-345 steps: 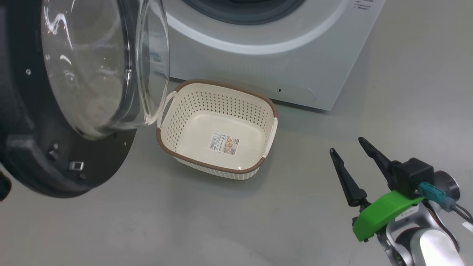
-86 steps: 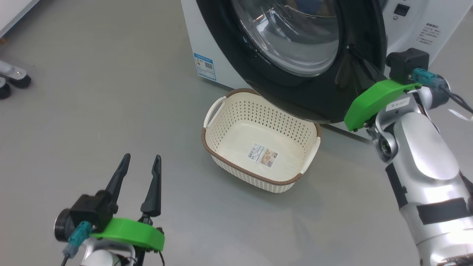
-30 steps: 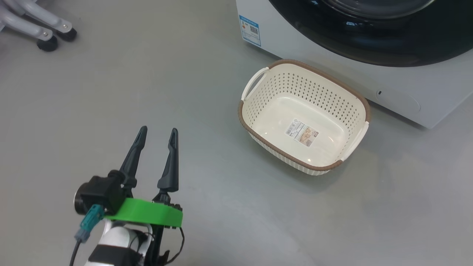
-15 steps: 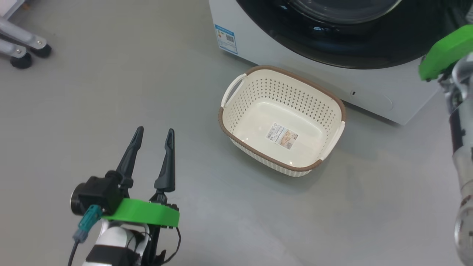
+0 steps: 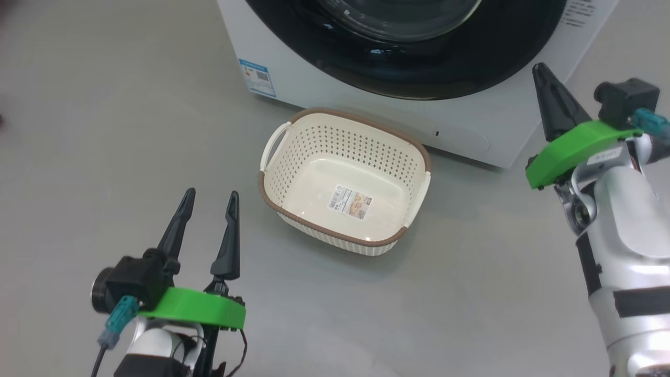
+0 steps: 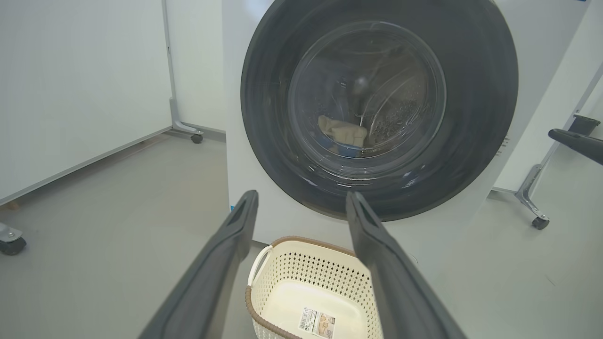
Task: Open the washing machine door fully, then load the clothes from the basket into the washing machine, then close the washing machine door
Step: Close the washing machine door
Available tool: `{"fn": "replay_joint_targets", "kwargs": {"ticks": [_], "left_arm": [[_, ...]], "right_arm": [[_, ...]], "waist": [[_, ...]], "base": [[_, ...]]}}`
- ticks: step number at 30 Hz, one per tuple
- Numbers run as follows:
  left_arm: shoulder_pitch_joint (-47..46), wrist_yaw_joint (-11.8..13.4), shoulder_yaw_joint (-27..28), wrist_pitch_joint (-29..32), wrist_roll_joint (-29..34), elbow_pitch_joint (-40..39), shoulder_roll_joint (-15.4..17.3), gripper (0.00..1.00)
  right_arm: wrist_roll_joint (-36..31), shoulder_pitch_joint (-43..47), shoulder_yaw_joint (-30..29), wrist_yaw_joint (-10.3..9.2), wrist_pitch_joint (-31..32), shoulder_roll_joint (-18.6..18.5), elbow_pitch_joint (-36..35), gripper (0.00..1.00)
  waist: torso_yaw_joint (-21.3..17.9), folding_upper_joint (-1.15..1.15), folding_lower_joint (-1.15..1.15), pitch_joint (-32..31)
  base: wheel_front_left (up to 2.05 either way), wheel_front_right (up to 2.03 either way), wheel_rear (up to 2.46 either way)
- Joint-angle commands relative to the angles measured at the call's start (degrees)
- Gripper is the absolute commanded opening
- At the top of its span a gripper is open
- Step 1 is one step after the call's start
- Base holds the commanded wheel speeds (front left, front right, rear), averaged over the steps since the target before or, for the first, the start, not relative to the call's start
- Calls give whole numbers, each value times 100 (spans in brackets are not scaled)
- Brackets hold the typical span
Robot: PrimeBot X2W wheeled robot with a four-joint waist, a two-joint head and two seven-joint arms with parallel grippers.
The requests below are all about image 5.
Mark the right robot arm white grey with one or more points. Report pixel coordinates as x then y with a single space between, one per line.
628 251

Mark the cream plastic laundry basket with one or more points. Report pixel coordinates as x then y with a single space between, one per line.
314 141

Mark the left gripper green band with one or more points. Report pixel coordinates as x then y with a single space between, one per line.
199 309

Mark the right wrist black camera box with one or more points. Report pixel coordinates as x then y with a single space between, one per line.
625 99

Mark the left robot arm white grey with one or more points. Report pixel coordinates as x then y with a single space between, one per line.
157 345

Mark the round black washing machine door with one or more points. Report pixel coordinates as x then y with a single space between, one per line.
445 73

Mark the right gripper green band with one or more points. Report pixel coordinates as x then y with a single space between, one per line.
570 149

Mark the paper product label sticker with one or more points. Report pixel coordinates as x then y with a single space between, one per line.
350 201

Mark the white front-load washing machine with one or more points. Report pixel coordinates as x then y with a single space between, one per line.
471 136

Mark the blue white energy label sticker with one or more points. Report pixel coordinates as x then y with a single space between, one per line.
257 78

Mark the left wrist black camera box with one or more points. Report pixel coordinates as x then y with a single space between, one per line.
136 277

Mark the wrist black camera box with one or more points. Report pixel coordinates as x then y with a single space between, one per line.
625 99
136 277

